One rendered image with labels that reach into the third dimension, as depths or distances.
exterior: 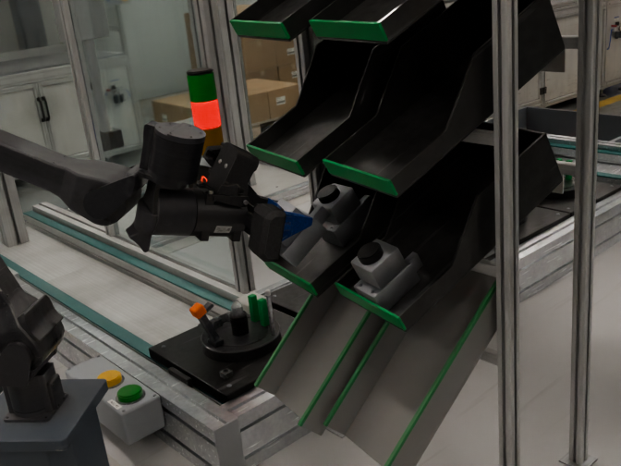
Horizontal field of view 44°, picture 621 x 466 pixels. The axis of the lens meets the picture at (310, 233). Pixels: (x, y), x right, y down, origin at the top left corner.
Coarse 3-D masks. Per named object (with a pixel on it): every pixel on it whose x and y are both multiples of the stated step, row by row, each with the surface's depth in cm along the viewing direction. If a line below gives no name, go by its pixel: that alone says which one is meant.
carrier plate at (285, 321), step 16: (288, 320) 140; (176, 336) 138; (192, 336) 138; (160, 352) 133; (176, 352) 133; (192, 352) 132; (272, 352) 129; (176, 368) 129; (192, 368) 127; (208, 368) 126; (224, 368) 126; (240, 368) 125; (256, 368) 125; (208, 384) 122; (224, 384) 121; (240, 384) 121; (224, 400) 119
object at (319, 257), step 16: (368, 192) 110; (384, 208) 99; (368, 224) 98; (384, 224) 100; (320, 240) 106; (352, 240) 103; (368, 240) 99; (320, 256) 103; (336, 256) 102; (352, 256) 98; (288, 272) 100; (304, 272) 102; (320, 272) 101; (336, 272) 98; (304, 288) 99; (320, 288) 97
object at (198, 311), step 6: (192, 306) 126; (198, 306) 125; (204, 306) 127; (210, 306) 127; (192, 312) 125; (198, 312) 125; (204, 312) 126; (198, 318) 125; (204, 318) 126; (204, 324) 127; (210, 324) 127; (210, 330) 128; (210, 336) 129; (216, 336) 129
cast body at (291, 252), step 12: (288, 204) 96; (312, 216) 97; (324, 216) 100; (312, 228) 97; (324, 228) 98; (288, 240) 96; (300, 240) 97; (312, 240) 98; (288, 252) 97; (300, 252) 98
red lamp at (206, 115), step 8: (192, 104) 140; (200, 104) 139; (208, 104) 139; (216, 104) 140; (192, 112) 141; (200, 112) 139; (208, 112) 139; (216, 112) 141; (200, 120) 140; (208, 120) 140; (216, 120) 141; (200, 128) 141; (208, 128) 140
